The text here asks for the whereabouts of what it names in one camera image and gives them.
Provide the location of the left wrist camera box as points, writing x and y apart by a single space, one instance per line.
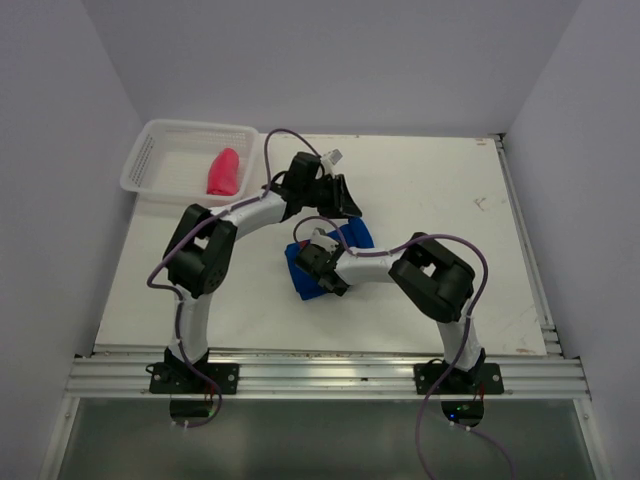
331 158

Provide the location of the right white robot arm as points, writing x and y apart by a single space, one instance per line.
436 280

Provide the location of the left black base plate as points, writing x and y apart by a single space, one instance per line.
165 380

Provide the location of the blue microfiber towel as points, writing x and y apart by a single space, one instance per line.
356 234

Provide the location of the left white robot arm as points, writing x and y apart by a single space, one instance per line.
198 256

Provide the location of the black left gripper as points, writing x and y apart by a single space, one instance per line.
341 205

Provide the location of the white plastic basket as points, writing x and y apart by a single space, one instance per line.
170 160

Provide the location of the pink microfiber towel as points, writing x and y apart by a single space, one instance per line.
222 178

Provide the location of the aluminium mounting rail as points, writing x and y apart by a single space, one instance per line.
324 375

